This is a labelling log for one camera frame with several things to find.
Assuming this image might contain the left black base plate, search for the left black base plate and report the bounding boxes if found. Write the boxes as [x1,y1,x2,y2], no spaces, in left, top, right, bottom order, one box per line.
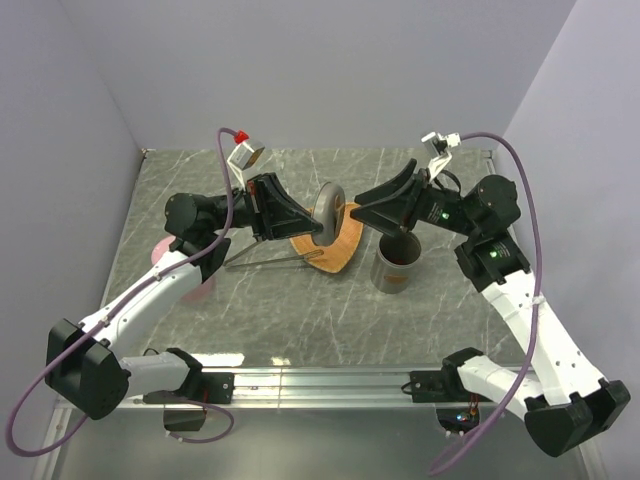
[142,371,235,405]

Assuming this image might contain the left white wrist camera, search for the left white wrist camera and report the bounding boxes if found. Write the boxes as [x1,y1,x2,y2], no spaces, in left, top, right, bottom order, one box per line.
[227,130,265,185]

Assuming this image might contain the woven bamboo tray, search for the woven bamboo tray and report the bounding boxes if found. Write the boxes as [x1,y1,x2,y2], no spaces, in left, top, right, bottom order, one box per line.
[290,202,364,274]

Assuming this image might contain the grey round lid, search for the grey round lid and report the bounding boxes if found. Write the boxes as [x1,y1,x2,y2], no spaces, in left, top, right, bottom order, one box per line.
[311,182,346,247]

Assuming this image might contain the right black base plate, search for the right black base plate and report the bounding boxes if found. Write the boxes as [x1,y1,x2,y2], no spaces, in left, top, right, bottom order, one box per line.
[401,370,490,403]

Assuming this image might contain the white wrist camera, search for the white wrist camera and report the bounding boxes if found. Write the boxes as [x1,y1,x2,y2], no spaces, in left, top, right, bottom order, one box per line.
[421,132,461,179]
[227,130,265,185]

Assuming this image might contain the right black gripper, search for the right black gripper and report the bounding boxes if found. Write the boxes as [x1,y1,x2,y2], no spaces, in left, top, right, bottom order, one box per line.
[350,158,481,238]

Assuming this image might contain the tall grey container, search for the tall grey container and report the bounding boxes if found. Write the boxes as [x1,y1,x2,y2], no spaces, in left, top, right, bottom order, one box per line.
[370,232,422,294]

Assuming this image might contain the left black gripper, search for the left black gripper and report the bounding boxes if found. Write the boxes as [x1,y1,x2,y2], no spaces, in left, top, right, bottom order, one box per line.
[211,172,325,242]

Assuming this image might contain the aluminium mounting rail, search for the aluminium mounting rail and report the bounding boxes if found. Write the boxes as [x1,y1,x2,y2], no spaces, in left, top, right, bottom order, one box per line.
[30,367,606,480]

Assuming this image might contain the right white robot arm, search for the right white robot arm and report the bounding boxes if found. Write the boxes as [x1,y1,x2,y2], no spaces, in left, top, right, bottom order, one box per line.
[351,160,631,457]

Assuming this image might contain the tall pink cup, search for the tall pink cup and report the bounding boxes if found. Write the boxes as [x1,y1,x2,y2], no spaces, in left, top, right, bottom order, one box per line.
[150,236,216,303]

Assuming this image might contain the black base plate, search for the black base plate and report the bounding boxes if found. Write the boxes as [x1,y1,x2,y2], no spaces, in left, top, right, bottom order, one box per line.
[401,370,490,403]
[142,371,235,405]

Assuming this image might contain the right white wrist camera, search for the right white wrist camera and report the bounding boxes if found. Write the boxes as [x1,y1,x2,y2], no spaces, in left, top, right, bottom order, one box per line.
[421,132,461,179]

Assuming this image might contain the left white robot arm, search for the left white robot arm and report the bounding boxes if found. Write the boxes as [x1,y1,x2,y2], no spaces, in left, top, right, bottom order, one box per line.
[45,173,341,420]

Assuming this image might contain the metal tongs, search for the metal tongs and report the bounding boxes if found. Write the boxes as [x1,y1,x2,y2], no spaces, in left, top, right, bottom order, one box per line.
[223,242,324,270]

